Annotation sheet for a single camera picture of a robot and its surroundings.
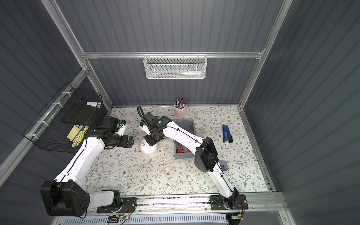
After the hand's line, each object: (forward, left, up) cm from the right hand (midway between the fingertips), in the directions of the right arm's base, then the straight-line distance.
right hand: (149, 144), depth 82 cm
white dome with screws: (0, +2, -6) cm, 7 cm away
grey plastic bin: (+2, -18, -14) cm, 23 cm away
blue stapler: (+14, -52, -13) cm, 55 cm away
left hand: (0, +14, +2) cm, 14 cm away
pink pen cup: (+33, -18, -3) cm, 38 cm away
